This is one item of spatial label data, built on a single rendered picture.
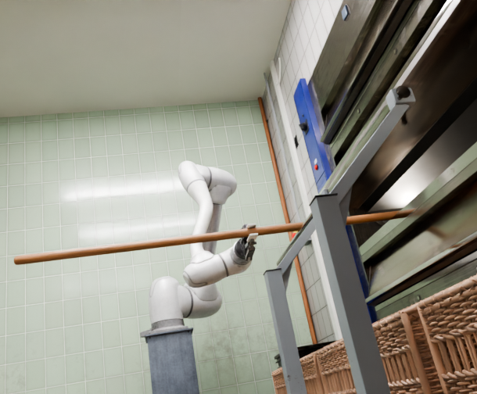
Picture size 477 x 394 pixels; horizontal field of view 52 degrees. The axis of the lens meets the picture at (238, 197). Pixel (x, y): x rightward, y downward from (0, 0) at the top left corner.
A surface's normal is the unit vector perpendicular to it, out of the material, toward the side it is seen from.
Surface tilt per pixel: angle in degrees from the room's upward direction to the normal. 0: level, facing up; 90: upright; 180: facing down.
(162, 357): 90
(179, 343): 90
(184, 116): 90
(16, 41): 180
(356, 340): 90
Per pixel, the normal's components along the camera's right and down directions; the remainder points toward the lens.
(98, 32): 0.17, 0.91
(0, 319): 0.13, -0.41
